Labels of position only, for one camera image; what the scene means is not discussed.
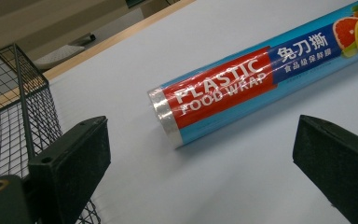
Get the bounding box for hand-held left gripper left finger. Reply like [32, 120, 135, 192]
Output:
[27, 115, 112, 224]

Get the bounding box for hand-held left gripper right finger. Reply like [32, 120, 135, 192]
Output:
[292, 114, 358, 224]

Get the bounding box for black wire mesh basket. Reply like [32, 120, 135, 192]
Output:
[0, 43, 102, 224]

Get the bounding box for blue plastic wrap roll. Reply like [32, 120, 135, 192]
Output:
[147, 0, 358, 149]

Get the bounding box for white chair base leg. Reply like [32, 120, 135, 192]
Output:
[33, 33, 97, 71]

